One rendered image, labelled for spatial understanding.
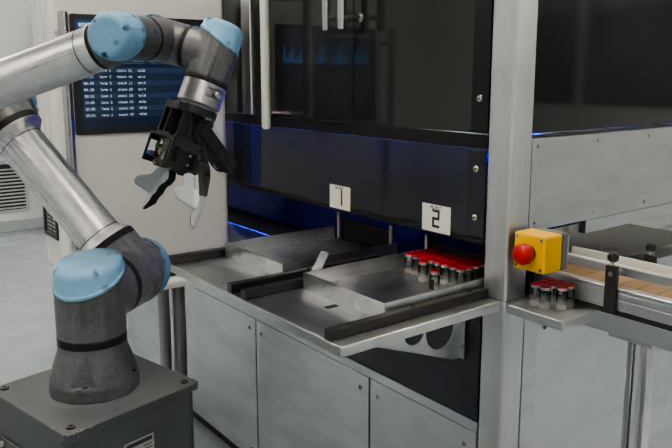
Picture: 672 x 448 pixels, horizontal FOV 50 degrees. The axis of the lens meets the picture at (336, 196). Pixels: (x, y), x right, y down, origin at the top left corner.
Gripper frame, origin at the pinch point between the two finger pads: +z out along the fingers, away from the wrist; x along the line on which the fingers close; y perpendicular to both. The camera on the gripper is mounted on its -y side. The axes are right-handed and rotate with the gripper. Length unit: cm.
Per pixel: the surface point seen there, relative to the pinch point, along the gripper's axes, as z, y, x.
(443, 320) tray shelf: 3, -42, 33
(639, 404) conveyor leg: 6, -72, 61
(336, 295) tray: 5.1, -35.0, 12.2
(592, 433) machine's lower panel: 20, -101, 45
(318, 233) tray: -5, -69, -28
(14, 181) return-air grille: 41, -205, -500
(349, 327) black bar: 7.9, -23.0, 26.9
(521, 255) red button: -14, -47, 41
